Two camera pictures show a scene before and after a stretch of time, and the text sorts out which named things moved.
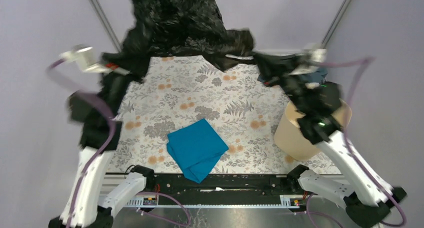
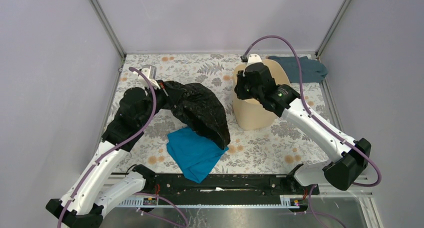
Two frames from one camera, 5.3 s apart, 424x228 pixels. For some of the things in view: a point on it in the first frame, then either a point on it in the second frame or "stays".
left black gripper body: [116, 85] -> [143, 117]
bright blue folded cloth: [196, 147] stays
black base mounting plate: [224, 188] stays
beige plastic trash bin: [294, 143] -> [253, 114]
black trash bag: [188, 22] -> [200, 108]
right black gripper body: [293, 88] -> [244, 91]
